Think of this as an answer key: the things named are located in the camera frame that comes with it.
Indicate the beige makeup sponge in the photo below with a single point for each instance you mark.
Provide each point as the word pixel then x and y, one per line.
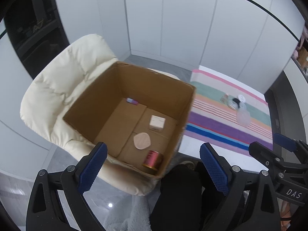
pixel 142 141

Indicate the brown cardboard box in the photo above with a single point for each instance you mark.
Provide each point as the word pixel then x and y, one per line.
pixel 101 113

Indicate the small purple blue tube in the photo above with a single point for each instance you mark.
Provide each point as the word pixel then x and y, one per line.
pixel 132 101

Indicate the white round compact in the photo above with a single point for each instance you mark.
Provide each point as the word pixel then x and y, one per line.
pixel 241 98

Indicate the white square box orange top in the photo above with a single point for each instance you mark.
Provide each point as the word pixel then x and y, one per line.
pixel 157 123

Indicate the clear oval contact lens case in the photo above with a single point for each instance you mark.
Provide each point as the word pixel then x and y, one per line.
pixel 243 117

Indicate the cream padded chair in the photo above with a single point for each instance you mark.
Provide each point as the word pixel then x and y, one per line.
pixel 59 85

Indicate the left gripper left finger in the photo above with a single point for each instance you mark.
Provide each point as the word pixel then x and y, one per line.
pixel 89 166

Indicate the grey round lid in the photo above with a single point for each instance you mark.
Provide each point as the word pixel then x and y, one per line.
pixel 230 105

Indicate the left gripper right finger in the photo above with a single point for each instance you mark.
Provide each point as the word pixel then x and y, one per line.
pixel 217 167

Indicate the striped colourful towel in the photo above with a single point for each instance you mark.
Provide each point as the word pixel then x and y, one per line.
pixel 214 122

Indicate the red thread spool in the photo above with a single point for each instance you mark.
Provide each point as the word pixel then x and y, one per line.
pixel 153 160

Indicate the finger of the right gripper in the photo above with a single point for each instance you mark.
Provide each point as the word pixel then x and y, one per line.
pixel 289 144
pixel 266 157

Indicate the small glass perfume bottle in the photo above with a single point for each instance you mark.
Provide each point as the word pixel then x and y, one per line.
pixel 224 98

